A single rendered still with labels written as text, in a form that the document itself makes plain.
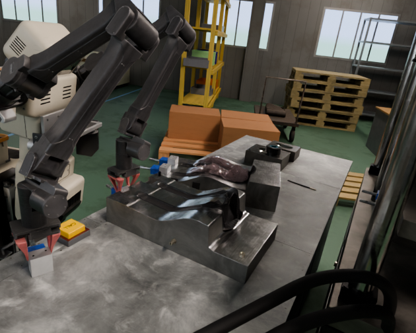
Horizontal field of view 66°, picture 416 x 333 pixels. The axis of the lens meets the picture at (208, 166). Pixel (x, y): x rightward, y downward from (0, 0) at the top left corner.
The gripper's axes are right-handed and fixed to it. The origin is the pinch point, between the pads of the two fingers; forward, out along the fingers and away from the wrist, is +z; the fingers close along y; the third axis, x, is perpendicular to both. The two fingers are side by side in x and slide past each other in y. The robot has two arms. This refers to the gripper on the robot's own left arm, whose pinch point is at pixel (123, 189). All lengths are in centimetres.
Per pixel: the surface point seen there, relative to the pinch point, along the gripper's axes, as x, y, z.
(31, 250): -11.0, -39.3, 1.0
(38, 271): -16.4, -40.5, 3.7
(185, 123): 165, 235, 41
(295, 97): 142, 533, 25
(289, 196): -44, 54, 5
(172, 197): -21.0, 2.9, -3.6
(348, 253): -75, 32, 7
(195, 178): -15.9, 22.3, -3.8
